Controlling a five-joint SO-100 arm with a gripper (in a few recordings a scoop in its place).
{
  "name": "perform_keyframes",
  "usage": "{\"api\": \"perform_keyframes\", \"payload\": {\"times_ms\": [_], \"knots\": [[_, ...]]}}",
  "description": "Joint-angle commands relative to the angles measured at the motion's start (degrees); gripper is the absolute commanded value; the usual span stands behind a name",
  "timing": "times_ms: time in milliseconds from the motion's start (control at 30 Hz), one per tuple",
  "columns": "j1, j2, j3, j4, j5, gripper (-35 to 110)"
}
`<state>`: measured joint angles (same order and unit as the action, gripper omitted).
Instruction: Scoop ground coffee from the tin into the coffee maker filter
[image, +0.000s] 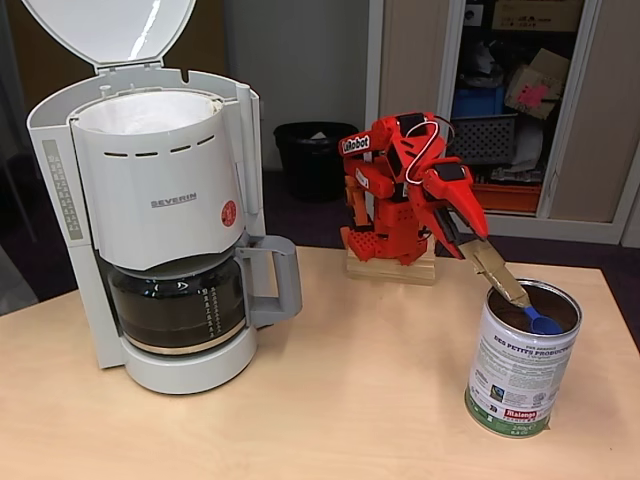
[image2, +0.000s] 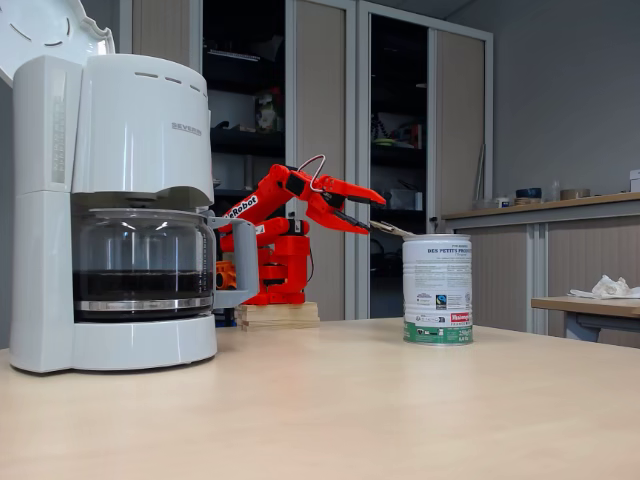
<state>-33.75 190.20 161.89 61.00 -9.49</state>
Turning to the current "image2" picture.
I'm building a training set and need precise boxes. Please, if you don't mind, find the low sideboard wooden top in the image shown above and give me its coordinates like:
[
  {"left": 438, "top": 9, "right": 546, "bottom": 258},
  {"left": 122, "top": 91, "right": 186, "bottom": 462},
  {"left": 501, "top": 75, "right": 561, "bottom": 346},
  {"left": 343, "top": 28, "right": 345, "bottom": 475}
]
[{"left": 442, "top": 192, "right": 640, "bottom": 351}]

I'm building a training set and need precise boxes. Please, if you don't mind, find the small side table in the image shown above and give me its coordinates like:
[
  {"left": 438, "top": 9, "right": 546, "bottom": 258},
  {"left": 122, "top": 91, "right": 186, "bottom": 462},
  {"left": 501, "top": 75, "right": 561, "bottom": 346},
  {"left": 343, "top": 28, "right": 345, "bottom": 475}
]
[{"left": 530, "top": 295, "right": 640, "bottom": 346}]

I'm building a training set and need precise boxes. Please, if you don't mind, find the white crumpled cloth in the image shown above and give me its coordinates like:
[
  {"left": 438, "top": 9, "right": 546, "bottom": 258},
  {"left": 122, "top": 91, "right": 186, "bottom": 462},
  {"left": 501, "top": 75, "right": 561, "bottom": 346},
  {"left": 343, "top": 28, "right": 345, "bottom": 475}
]
[{"left": 568, "top": 274, "right": 640, "bottom": 301}]

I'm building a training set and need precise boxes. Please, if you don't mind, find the white drip coffee maker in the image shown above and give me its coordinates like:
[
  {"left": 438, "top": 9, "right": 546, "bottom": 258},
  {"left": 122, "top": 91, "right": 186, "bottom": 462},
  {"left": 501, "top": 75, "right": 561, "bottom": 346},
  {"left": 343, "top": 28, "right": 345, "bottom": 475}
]
[{"left": 0, "top": 0, "right": 219, "bottom": 374}]

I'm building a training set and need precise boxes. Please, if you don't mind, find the colourful printed box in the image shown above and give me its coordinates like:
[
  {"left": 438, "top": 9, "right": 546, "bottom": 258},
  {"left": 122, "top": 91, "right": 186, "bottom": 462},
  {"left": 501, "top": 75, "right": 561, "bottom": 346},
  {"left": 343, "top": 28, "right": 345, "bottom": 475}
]
[{"left": 254, "top": 88, "right": 285, "bottom": 134}]

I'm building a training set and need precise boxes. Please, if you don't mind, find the wooden base block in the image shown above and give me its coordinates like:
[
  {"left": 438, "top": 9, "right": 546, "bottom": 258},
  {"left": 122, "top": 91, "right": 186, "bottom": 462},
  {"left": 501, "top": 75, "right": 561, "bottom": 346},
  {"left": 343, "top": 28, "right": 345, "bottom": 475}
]
[{"left": 234, "top": 301, "right": 321, "bottom": 332}]

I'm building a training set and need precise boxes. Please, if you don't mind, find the white green coffee tin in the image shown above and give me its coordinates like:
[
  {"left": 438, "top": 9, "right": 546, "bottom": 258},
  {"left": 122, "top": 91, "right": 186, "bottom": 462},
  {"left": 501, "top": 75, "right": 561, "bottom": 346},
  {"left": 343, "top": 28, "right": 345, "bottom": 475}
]
[{"left": 402, "top": 233, "right": 475, "bottom": 347}]

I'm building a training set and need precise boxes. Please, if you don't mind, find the orange clamp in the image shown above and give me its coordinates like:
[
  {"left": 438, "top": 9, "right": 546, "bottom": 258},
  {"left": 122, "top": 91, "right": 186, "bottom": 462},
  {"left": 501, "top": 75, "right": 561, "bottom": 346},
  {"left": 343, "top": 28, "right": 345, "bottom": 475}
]
[{"left": 215, "top": 259, "right": 239, "bottom": 291}]

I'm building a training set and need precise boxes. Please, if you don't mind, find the glass carafe grey handle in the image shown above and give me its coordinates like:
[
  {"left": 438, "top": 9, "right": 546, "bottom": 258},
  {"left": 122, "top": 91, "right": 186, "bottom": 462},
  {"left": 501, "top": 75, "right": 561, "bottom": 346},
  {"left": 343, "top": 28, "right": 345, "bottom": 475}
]
[{"left": 72, "top": 207, "right": 261, "bottom": 324}]

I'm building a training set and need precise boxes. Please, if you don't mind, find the tall grey cabinet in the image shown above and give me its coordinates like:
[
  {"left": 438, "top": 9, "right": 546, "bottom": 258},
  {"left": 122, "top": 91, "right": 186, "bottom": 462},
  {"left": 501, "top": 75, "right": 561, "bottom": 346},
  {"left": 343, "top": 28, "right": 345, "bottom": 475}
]
[
  {"left": 119, "top": 0, "right": 357, "bottom": 321},
  {"left": 355, "top": 0, "right": 495, "bottom": 321}
]

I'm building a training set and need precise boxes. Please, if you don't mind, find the white red servo cable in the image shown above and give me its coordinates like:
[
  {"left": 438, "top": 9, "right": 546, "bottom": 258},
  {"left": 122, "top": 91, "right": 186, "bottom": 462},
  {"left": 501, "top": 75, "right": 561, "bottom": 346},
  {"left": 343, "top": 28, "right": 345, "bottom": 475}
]
[{"left": 298, "top": 155, "right": 327, "bottom": 194}]

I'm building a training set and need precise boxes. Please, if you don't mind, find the blue scoop with cardboard handle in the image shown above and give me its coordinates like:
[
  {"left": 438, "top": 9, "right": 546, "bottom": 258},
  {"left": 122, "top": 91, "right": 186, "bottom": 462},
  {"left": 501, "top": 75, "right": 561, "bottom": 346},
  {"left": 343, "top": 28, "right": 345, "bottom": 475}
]
[{"left": 369, "top": 219, "right": 416, "bottom": 238}]

